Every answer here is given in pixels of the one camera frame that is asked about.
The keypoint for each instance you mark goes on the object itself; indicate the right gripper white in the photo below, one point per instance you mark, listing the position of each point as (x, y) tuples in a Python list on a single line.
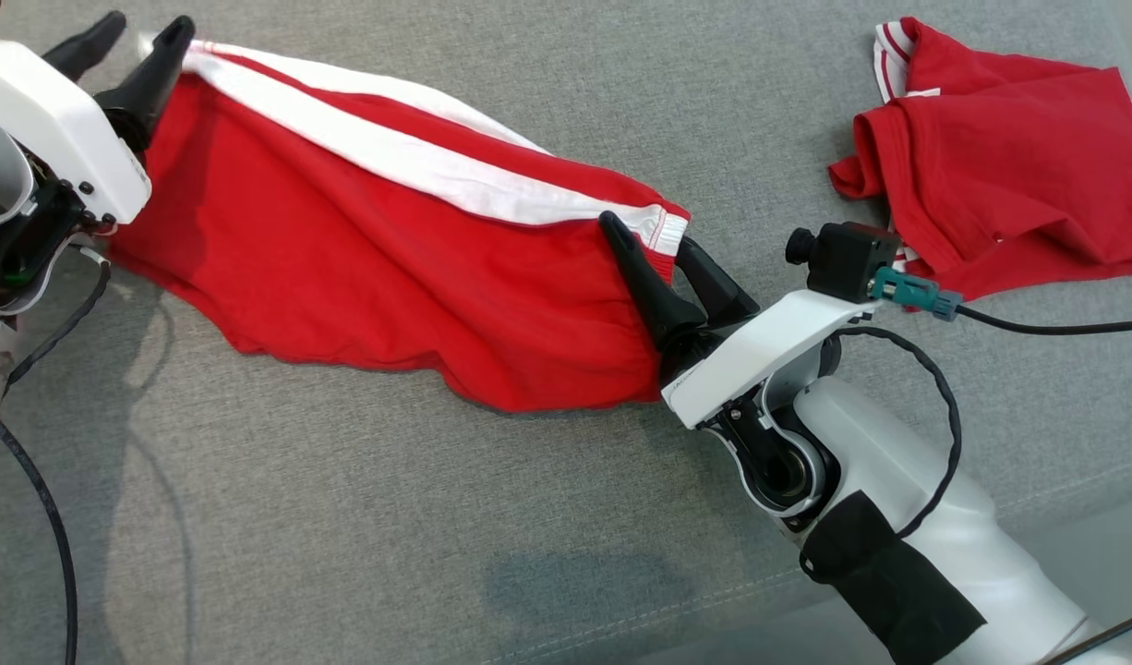
[(760, 351)]

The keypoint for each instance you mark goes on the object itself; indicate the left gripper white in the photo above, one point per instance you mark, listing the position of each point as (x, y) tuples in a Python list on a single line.
[(58, 120)]

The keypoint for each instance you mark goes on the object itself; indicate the red shorts with white stripe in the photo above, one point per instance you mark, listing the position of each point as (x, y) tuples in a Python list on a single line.
[(344, 277)]

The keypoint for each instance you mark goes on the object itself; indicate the red Bulls 23 jersey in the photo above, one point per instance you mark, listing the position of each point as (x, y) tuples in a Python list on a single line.
[(1018, 157)]

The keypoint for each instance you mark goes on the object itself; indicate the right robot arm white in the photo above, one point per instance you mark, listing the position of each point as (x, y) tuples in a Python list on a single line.
[(898, 434)]

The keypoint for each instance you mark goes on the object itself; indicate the right camera teal connector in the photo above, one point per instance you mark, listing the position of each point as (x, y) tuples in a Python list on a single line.
[(908, 291)]

